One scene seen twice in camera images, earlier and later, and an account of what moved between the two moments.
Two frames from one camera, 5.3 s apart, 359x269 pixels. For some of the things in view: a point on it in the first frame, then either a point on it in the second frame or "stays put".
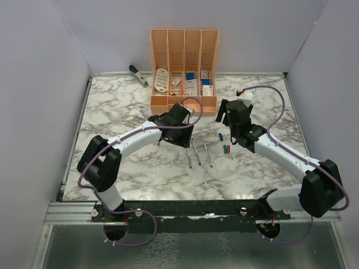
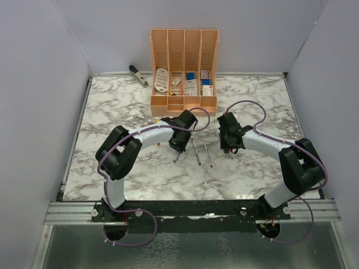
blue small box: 190,75 stays put
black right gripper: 225,102 -> 223,144
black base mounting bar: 197,216 stays put
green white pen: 189,158 -> 176,157
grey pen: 198,158 stays put
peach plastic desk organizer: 184,64 stays put
